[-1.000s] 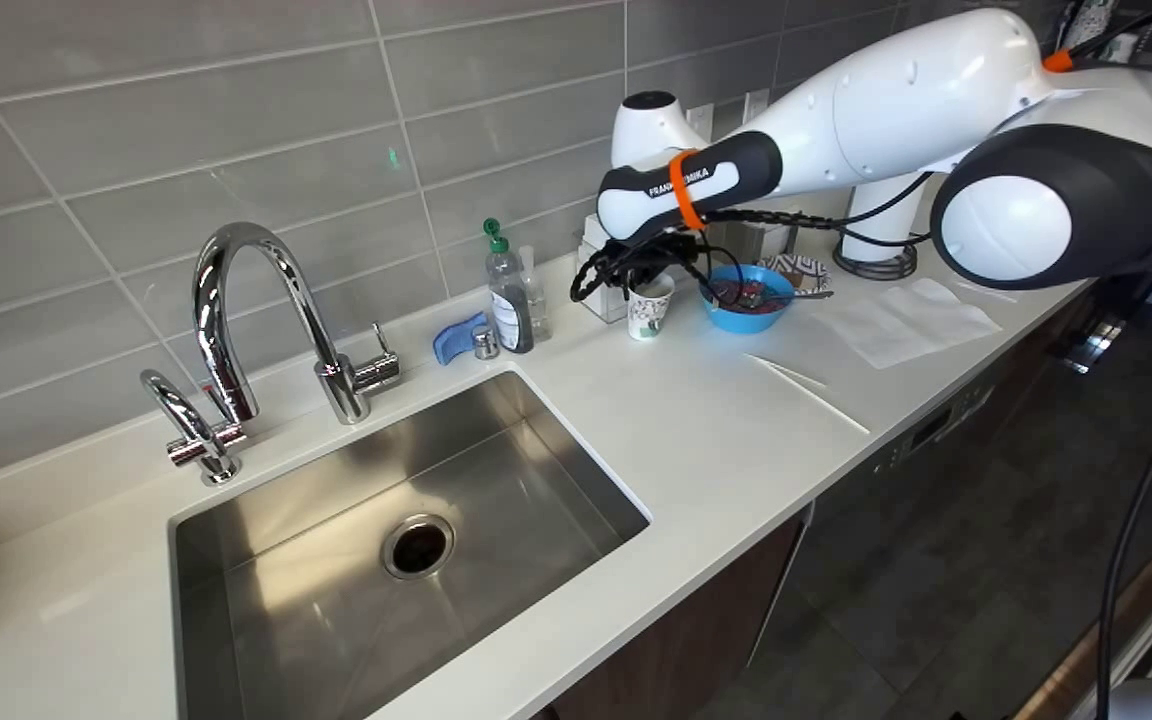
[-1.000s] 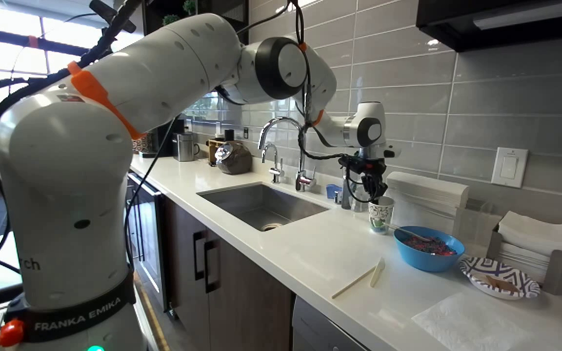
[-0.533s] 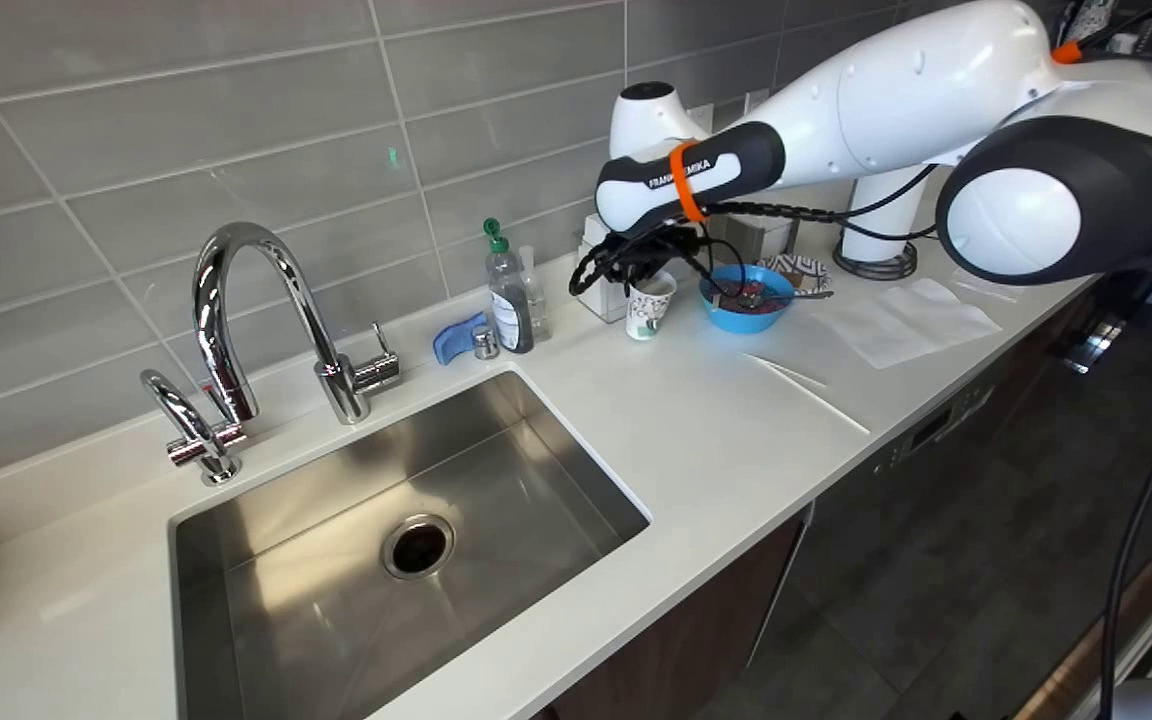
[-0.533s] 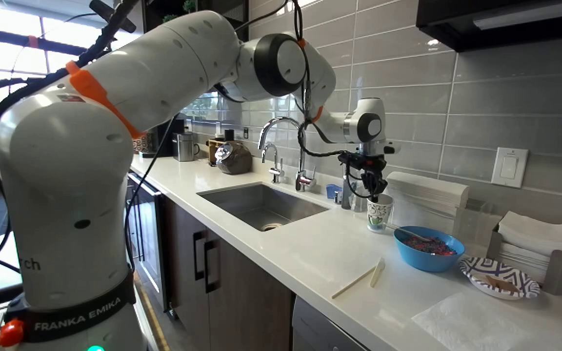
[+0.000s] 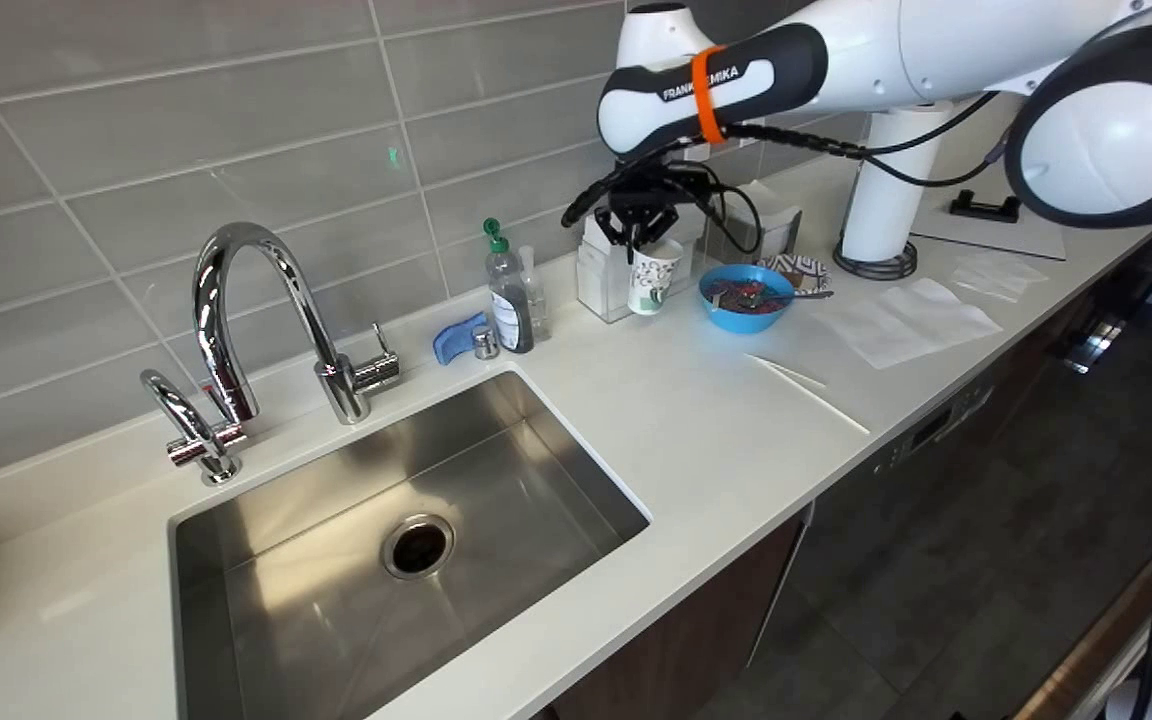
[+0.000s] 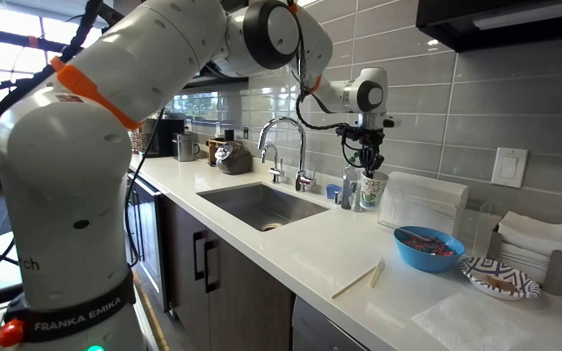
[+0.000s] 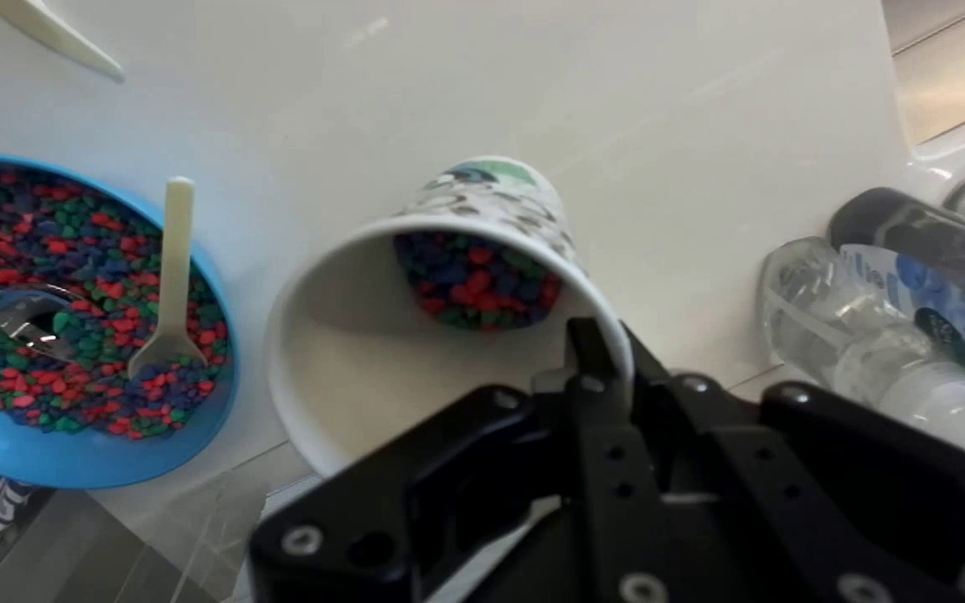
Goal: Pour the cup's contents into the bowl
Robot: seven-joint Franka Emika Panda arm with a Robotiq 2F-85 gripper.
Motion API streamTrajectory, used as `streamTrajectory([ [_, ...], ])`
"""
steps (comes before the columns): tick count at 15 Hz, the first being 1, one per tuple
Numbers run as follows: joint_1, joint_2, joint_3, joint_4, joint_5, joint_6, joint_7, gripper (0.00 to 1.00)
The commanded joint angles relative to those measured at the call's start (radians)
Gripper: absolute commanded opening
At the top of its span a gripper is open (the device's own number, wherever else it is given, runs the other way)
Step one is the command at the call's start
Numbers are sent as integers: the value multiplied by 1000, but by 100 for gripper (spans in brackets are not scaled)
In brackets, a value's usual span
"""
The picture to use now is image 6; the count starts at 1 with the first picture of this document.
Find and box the brown cabinet door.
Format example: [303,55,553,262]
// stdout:
[206,228,295,351]
[168,199,209,337]

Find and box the steel sink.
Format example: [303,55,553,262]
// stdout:
[197,182,331,233]

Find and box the white paper napkin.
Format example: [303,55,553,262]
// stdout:
[411,291,557,351]

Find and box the white light switch plate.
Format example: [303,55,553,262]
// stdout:
[490,147,529,189]

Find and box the window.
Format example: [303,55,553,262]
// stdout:
[0,0,103,157]

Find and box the tall chrome tap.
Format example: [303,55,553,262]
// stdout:
[258,117,317,192]

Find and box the black cabinet door handle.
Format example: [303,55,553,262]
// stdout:
[204,239,221,294]
[193,230,206,281]

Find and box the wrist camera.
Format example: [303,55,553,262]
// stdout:
[336,123,362,140]

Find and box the paper cup with green print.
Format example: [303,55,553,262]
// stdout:
[360,171,389,211]

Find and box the dishwasher door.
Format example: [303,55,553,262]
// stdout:
[291,295,370,351]

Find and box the clear paper towel holder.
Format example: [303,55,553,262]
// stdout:
[377,172,492,255]

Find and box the small chrome tap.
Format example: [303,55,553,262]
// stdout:
[261,142,284,185]

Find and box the dark upper cabinet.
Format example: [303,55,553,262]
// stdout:
[416,0,562,53]

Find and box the clear soap bottle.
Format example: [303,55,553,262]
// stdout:
[341,153,362,212]

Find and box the steel canister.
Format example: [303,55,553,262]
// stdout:
[172,131,200,162]

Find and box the black coffee machine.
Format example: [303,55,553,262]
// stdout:
[141,118,187,158]

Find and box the brown tilted jar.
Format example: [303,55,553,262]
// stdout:
[215,141,253,176]

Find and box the blue bowl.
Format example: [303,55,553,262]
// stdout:
[393,225,466,273]

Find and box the patterned paper plate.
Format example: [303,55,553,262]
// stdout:
[459,256,542,300]

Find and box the stack of white napkins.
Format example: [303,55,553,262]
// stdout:
[498,211,562,284]

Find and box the wooden stir stick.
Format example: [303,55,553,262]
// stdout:
[331,265,377,300]

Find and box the stack of paper towels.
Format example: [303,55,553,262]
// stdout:
[387,171,470,209]

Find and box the spoon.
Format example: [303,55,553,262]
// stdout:
[397,228,434,243]

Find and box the undercounter fridge door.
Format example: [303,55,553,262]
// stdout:
[125,173,170,311]

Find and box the patterned cup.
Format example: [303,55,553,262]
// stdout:
[131,130,148,155]

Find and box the wooden box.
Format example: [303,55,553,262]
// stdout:
[206,137,228,167]

